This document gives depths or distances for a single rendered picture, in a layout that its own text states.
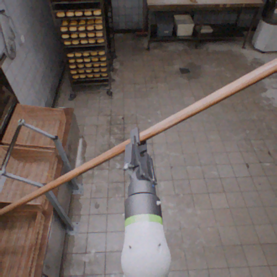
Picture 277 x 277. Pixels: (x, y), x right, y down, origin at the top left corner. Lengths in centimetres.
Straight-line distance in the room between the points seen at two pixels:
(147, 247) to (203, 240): 215
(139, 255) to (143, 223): 7
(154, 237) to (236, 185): 258
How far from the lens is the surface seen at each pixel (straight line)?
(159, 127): 67
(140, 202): 55
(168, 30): 529
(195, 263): 257
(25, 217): 218
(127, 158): 61
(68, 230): 268
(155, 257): 50
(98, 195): 277
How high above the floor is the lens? 245
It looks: 50 degrees down
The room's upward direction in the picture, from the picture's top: straight up
